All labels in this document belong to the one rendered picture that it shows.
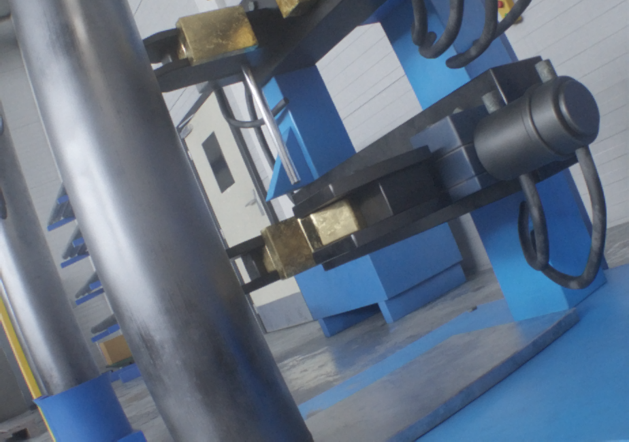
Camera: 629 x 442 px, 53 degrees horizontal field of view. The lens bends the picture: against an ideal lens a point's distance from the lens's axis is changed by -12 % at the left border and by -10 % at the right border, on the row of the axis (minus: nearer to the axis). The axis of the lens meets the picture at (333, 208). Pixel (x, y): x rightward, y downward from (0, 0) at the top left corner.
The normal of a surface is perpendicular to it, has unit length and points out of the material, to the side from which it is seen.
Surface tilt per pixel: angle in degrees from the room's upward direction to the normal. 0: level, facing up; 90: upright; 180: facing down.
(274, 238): 90
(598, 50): 90
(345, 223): 90
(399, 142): 90
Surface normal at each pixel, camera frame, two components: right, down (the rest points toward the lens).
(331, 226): -0.25, 0.05
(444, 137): -0.78, 0.31
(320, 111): 0.47, -0.26
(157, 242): 0.29, -0.18
